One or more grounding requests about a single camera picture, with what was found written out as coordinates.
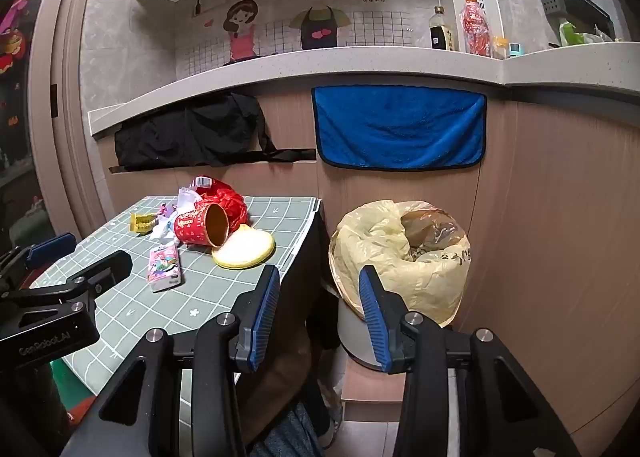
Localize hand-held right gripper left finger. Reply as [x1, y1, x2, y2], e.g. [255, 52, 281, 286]
[60, 264, 282, 457]

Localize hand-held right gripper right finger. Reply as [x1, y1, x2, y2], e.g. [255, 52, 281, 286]
[358, 265, 581, 457]

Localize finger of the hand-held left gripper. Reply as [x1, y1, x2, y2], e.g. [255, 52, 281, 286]
[0, 233, 77, 288]
[0, 249, 133, 330]

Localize white trash bin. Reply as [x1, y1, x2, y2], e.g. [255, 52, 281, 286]
[335, 282, 416, 374]

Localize pink tissue packet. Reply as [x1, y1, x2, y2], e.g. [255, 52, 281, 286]
[146, 244, 185, 293]

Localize white wrappers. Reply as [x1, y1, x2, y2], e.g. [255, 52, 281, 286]
[150, 217, 176, 242]

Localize yellow round lid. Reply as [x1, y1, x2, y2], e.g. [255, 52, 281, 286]
[211, 224, 276, 270]

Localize red paper cup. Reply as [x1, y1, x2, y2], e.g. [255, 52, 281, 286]
[173, 201, 231, 249]

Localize white plastic wrapper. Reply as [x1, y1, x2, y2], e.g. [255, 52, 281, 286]
[177, 187, 203, 210]

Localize red plastic bag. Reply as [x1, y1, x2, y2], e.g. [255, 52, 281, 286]
[200, 188, 249, 229]

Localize red white snack wrapper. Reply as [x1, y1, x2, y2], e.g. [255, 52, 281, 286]
[192, 175, 228, 195]

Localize person's left forearm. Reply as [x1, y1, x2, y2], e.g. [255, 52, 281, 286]
[0, 362, 71, 457]

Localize green checked tablecloth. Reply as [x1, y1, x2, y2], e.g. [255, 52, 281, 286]
[30, 195, 322, 398]

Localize person's brown coat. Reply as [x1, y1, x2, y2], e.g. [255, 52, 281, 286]
[240, 332, 313, 438]

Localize person's jeans leg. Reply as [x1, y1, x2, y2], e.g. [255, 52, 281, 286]
[250, 402, 321, 457]

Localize black cloth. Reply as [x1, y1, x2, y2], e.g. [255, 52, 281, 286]
[109, 92, 318, 174]

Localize blue towel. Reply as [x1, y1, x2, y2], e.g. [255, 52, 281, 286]
[311, 86, 488, 172]

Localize colourful door sticker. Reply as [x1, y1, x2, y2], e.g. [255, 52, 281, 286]
[0, 0, 56, 188]

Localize grey stone countertop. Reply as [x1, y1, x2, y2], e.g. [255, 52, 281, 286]
[87, 41, 640, 138]

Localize dark soy sauce bottle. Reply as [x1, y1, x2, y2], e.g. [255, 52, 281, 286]
[430, 6, 458, 52]

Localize red drink bottle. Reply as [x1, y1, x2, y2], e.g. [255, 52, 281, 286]
[460, 0, 493, 58]

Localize green white plastic bag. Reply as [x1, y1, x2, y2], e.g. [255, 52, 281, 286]
[557, 21, 613, 48]

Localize black dish rack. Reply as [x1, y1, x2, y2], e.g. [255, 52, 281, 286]
[560, 0, 616, 40]

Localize brown door frame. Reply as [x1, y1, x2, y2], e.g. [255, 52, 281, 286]
[30, 0, 121, 248]

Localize cartoon couple wall sticker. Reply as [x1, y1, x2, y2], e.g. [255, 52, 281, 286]
[175, 0, 416, 82]

